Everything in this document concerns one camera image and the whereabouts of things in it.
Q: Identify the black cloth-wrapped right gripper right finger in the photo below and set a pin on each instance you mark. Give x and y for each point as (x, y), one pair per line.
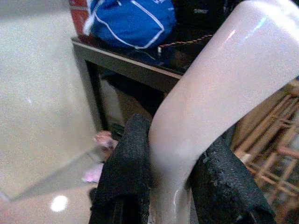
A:
(224, 186)

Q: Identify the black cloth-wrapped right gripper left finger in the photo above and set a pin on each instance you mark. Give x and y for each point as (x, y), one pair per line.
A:
(126, 172)

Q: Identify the wooden rack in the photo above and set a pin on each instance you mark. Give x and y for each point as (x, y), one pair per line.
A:
(273, 149)

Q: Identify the dark framed glass-top table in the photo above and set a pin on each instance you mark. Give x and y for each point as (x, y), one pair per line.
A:
(130, 63)

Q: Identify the blue bag with white trim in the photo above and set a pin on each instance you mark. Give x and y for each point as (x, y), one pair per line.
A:
(133, 22)

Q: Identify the red box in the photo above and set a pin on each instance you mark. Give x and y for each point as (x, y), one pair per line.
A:
(79, 17)

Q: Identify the black box with white label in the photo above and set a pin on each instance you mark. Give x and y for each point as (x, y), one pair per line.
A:
(201, 10)

